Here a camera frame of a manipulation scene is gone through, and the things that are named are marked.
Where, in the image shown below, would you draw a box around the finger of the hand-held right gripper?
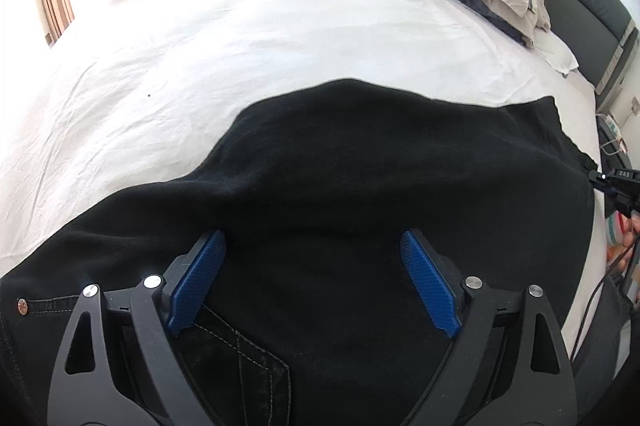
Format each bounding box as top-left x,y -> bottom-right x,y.
588,170 -> 620,196

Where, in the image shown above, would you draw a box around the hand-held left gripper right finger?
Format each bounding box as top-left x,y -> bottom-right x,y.
399,229 -> 580,426

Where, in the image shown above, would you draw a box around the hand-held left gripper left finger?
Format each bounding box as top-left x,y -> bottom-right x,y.
50,228 -> 228,426

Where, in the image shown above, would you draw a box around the black denim pants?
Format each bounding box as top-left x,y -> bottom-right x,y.
0,78 -> 601,426

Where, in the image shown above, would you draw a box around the striped colourful cloth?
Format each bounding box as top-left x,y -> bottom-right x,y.
606,215 -> 630,263

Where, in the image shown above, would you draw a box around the white pillow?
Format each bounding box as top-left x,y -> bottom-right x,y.
532,28 -> 580,76

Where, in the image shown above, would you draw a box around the dark grey upholstered headboard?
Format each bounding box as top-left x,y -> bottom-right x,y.
440,0 -> 640,107

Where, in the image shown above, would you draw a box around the bed with white sheet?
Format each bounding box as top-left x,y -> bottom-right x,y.
0,0 -> 603,352

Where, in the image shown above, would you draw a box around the black cable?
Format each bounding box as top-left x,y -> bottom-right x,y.
570,248 -> 640,357

